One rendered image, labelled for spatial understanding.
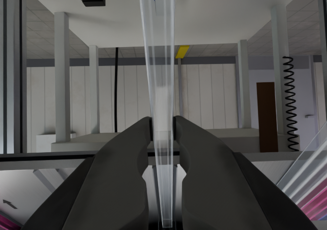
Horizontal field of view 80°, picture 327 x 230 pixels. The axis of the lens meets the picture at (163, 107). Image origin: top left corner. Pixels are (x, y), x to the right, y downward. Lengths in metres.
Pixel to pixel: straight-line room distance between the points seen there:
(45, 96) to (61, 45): 2.84
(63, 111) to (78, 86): 2.70
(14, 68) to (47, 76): 2.99
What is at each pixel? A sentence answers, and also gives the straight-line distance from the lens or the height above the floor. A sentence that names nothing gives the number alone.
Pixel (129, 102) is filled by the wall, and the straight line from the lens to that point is 3.13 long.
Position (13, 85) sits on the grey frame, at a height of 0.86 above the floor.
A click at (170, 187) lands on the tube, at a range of 0.20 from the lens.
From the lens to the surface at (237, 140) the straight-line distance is 0.59.
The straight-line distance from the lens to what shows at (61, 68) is 0.65.
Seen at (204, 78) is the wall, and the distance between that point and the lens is 3.29.
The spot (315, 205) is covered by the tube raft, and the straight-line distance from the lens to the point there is 0.31.
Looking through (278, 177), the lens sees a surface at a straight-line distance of 0.25.
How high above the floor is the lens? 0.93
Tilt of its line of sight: 2 degrees down
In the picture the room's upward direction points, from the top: 178 degrees clockwise
